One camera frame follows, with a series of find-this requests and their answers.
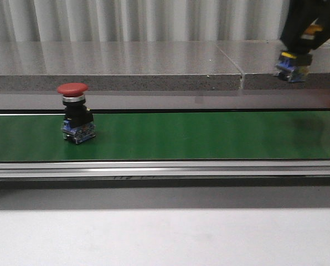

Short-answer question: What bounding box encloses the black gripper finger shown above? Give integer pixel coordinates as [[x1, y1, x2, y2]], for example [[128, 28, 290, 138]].
[[310, 1, 330, 50], [280, 0, 319, 54]]

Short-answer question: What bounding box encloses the grey stone slab right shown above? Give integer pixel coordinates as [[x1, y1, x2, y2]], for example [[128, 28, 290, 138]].
[[217, 40, 330, 90]]

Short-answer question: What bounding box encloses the green conveyor belt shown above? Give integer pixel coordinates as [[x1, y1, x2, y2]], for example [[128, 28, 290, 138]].
[[0, 111, 330, 162]]

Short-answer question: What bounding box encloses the white pleated curtain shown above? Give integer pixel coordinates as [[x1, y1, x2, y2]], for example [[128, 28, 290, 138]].
[[0, 1, 289, 42]]

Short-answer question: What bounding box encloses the grey stone counter slab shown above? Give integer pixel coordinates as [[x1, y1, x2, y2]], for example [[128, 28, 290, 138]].
[[0, 42, 241, 93]]

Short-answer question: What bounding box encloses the aluminium conveyor side rail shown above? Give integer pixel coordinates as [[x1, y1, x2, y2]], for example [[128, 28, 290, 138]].
[[0, 160, 330, 181]]

